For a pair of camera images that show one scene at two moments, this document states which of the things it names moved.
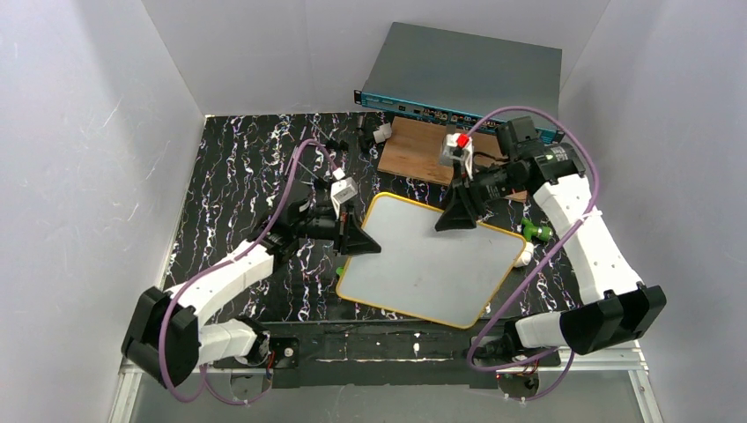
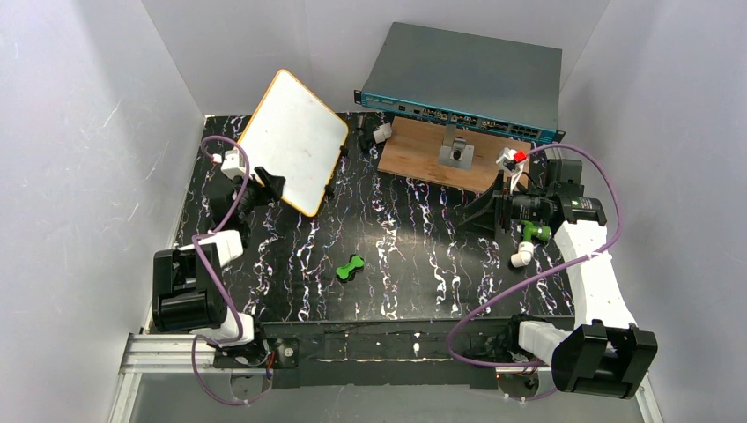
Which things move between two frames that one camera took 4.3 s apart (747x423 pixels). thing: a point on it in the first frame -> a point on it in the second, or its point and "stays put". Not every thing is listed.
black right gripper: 464,195 -> 503,206
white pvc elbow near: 527,256 stays put
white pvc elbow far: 383,133 stays put
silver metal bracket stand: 446,156 stays put
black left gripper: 343,233 -> 256,190
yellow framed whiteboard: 446,276 -> 293,136
